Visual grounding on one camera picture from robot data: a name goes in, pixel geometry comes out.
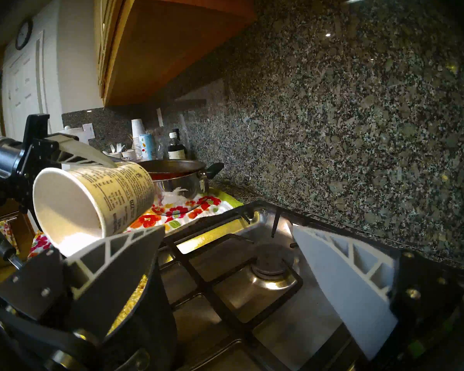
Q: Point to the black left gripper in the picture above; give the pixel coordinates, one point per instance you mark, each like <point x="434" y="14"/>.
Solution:
<point x="34" y="154"/>

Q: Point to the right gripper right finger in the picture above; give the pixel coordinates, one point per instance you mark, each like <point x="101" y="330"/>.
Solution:
<point x="352" y="296"/>

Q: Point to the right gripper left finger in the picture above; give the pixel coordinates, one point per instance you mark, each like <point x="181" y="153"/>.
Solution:
<point x="112" y="289"/>

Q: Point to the white paper oats cup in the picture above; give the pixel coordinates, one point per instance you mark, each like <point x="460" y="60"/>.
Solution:
<point x="112" y="196"/>

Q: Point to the shiny steel pot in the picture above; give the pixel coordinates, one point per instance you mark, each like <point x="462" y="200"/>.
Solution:
<point x="178" y="186"/>

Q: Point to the white paper towel roll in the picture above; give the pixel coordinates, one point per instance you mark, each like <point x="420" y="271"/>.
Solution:
<point x="73" y="131"/>

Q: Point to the grain mix in saucepan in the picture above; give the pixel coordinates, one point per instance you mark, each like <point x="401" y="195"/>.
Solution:
<point x="129" y="304"/>

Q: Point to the white cup with plastic forks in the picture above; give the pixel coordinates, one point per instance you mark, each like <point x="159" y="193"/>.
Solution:
<point x="115" y="152"/>

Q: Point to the white cup with wooden sticks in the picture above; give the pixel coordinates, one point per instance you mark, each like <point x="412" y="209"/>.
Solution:
<point x="129" y="154"/>

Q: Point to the stainless gas cooktop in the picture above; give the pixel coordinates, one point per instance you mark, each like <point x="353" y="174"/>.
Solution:
<point x="294" y="320"/>

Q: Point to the dark grey saucepan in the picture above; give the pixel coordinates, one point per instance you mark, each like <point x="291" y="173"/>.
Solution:
<point x="154" y="335"/>

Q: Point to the white paper cup stack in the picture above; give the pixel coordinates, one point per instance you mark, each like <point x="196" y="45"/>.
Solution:
<point x="137" y="128"/>

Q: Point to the white panel door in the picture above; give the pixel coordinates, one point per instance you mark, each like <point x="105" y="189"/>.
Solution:
<point x="21" y="88"/>

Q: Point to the red frying pan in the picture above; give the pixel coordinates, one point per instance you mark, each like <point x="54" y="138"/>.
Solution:
<point x="170" y="169"/>

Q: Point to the dark bottle white cap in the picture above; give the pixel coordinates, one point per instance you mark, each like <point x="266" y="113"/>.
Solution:
<point x="176" y="150"/>

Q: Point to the dark bottle black cap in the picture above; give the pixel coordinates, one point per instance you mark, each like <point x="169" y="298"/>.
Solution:
<point x="179" y="131"/>

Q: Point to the floral kitchen towel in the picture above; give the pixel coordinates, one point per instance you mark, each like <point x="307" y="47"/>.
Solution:
<point x="185" y="211"/>

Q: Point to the small floral cloth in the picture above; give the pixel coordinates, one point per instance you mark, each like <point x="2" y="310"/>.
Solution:
<point x="5" y="235"/>

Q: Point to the white wall plate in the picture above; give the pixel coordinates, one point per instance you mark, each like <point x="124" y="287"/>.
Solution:
<point x="88" y="131"/>

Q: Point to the white light switch plate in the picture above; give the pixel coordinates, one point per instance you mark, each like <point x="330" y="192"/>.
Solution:
<point x="159" y="117"/>

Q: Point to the round wall clock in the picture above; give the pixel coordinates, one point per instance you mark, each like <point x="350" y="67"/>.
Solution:
<point x="23" y="34"/>

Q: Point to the wooden wall cabinet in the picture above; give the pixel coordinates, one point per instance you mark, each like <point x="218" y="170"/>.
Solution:
<point x="170" y="45"/>

